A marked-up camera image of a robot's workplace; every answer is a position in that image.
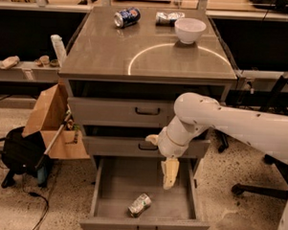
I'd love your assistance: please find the white bowl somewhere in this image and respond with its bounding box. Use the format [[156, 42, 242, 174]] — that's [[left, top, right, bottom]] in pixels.
[[174, 18, 207, 44]]

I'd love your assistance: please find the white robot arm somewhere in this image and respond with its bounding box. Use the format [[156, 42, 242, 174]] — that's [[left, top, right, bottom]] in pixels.
[[145, 92, 288, 190]]

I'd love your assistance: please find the bottom grey drawer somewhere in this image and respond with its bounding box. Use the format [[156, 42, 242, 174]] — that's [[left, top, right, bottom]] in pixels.
[[80, 156, 210, 230]]

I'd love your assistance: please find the top grey drawer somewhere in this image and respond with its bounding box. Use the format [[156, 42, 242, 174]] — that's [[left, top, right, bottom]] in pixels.
[[68, 97, 175, 128]]

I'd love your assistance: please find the grey handled floor tool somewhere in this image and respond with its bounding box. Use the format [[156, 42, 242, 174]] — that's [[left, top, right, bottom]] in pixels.
[[34, 111, 72, 186]]

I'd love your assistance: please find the brown cardboard box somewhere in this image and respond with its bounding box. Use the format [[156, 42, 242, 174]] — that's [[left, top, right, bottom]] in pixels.
[[22, 83, 90, 160]]

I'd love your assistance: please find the white plastic bottle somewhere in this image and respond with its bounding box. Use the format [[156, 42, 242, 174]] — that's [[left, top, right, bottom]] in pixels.
[[51, 34, 67, 66]]

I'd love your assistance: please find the middle grey drawer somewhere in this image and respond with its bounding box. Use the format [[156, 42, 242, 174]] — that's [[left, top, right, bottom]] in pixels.
[[82, 136, 210, 159]]

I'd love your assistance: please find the crumpled silver chip bag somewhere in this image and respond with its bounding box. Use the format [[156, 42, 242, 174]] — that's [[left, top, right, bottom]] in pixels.
[[156, 11, 185, 26]]

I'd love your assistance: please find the grey drawer cabinet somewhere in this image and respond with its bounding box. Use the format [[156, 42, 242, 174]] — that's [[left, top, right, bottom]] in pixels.
[[54, 3, 241, 176]]

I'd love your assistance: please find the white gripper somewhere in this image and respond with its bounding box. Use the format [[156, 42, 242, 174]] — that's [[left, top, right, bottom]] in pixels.
[[144, 126, 189, 190]]

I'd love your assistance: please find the black office chair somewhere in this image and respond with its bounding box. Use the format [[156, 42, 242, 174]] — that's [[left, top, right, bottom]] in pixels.
[[230, 152, 288, 210]]

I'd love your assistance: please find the black bag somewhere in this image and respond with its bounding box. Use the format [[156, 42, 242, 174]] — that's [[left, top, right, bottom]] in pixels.
[[1, 126, 53, 189]]

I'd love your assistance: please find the grey drawer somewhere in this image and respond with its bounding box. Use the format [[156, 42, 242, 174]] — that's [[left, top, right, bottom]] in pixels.
[[68, 97, 175, 128], [82, 136, 210, 159], [80, 156, 210, 230]]

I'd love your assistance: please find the blue pepsi can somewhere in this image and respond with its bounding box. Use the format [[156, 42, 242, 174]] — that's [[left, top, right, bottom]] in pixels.
[[114, 7, 141, 29]]

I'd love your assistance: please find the green 7up can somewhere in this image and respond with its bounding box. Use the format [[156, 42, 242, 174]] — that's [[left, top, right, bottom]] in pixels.
[[128, 193, 152, 218]]

